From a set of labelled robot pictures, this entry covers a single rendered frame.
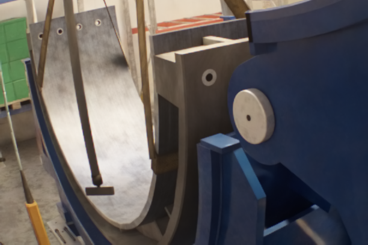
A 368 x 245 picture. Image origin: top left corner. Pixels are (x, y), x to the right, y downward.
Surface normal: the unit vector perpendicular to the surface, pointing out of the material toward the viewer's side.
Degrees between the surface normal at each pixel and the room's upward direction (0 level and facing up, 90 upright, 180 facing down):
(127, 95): 55
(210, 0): 90
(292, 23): 90
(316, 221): 102
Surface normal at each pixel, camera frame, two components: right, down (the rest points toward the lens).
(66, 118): 0.27, -0.57
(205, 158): -0.85, 0.23
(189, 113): 0.51, 0.33
